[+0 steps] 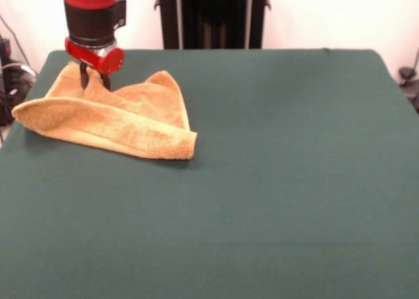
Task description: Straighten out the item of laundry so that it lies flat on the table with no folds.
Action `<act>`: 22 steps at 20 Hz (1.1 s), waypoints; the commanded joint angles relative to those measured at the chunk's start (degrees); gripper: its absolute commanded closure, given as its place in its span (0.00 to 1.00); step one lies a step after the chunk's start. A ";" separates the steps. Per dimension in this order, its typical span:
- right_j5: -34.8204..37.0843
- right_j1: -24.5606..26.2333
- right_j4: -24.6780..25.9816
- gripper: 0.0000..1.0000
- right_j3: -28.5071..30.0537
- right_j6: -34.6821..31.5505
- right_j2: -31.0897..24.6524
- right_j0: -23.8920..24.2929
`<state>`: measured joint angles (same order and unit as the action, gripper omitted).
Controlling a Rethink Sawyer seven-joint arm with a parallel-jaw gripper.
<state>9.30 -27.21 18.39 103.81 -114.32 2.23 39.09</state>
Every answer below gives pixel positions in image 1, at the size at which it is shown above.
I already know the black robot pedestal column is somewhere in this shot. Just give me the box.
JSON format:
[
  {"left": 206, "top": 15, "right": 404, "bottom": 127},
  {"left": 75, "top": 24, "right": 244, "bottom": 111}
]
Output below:
[{"left": 153, "top": 0, "right": 272, "bottom": 50}]

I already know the black cable bundle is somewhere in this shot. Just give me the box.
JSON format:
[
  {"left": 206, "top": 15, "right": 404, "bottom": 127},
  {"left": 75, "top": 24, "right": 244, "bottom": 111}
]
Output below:
[{"left": 0, "top": 79, "right": 33, "bottom": 127}]

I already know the black upright power adapter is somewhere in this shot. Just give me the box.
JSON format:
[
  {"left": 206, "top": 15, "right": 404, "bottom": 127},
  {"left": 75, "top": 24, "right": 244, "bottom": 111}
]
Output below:
[{"left": 0, "top": 39, "right": 12, "bottom": 64}]

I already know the small black adapter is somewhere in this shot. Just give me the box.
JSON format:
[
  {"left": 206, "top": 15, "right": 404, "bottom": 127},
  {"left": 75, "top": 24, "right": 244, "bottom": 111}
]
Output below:
[{"left": 398, "top": 67, "right": 417, "bottom": 86}]

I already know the dark green table cloth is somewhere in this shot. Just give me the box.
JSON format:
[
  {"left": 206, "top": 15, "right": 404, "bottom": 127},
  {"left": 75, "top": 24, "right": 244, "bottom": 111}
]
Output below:
[{"left": 0, "top": 48, "right": 419, "bottom": 299}]

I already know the black floor object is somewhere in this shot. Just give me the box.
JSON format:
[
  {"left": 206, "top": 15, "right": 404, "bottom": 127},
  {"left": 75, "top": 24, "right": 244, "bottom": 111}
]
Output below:
[{"left": 404, "top": 82, "right": 419, "bottom": 113}]

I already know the white cable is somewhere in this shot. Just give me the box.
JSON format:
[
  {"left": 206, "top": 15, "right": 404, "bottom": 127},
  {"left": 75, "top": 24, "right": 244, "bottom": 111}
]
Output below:
[{"left": 0, "top": 62, "right": 37, "bottom": 82}]

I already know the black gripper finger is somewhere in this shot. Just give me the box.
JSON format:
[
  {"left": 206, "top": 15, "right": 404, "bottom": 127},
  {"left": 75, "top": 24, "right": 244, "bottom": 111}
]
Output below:
[
  {"left": 100, "top": 73, "right": 113, "bottom": 93},
  {"left": 79, "top": 62, "right": 90, "bottom": 90}
]

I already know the orange terry towel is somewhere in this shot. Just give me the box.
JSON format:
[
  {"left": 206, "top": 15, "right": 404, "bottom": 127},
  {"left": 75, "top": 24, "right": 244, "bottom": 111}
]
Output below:
[{"left": 11, "top": 60, "right": 198, "bottom": 161}]

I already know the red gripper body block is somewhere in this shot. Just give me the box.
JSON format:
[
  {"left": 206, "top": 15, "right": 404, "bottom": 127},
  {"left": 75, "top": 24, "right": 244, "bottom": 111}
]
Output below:
[{"left": 64, "top": 36, "right": 126, "bottom": 77}]

